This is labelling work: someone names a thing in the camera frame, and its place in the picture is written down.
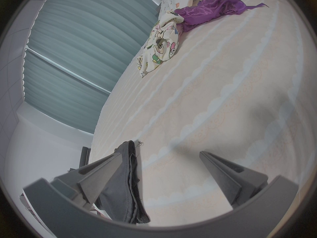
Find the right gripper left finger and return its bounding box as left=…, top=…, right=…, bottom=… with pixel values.
left=53, top=153, right=123, bottom=204

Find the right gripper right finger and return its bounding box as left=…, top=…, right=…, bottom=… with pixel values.
left=199, top=151, right=269, bottom=206

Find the white printed garment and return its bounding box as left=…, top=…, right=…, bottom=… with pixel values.
left=136, top=11, right=185, bottom=78

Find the black T-shirt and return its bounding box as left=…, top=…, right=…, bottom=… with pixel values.
left=95, top=140, right=151, bottom=224

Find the purple garment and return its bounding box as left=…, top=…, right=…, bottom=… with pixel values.
left=177, top=0, right=269, bottom=33

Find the bed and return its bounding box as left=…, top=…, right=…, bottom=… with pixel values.
left=88, top=0, right=317, bottom=223

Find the blue-green curtain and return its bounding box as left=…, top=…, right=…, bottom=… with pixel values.
left=23, top=48, right=111, bottom=135
left=27, top=0, right=164, bottom=94

